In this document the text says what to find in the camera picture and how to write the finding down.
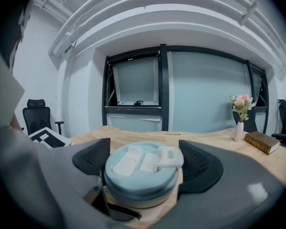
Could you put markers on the cream travel cup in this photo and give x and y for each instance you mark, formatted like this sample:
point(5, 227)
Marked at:
point(143, 205)

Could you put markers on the black mesh office chair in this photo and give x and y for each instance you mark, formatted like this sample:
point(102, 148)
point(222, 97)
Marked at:
point(37, 118)

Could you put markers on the black framed window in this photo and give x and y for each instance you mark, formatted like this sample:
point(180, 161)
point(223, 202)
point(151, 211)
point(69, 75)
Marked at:
point(200, 92)

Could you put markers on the white ceiling pipes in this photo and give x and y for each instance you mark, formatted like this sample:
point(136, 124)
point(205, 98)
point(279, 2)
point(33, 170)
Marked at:
point(157, 20)

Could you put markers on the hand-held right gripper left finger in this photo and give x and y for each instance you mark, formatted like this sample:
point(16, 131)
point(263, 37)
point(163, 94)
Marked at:
point(90, 159)

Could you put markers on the person's left forearm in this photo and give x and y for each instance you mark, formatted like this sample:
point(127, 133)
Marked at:
point(16, 123)

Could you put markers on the person's grey shirt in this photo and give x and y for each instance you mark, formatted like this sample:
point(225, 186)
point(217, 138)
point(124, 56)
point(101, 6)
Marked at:
point(12, 170)

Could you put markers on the brown hardcover book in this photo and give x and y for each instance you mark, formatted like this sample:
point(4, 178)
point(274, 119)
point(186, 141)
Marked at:
point(262, 141)

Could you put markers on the pink flower bouquet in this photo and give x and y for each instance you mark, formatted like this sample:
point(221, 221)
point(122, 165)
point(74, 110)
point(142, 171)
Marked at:
point(242, 105)

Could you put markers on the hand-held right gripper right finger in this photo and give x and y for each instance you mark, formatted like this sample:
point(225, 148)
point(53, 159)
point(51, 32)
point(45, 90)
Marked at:
point(197, 166)

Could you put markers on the pink vase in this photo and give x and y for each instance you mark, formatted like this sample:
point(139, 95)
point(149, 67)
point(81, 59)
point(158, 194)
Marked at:
point(238, 133)

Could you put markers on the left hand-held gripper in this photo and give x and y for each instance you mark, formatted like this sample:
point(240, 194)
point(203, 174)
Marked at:
point(47, 137)

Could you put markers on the light blue travel cup lid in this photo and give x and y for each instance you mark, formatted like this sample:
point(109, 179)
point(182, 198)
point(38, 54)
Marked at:
point(133, 187)

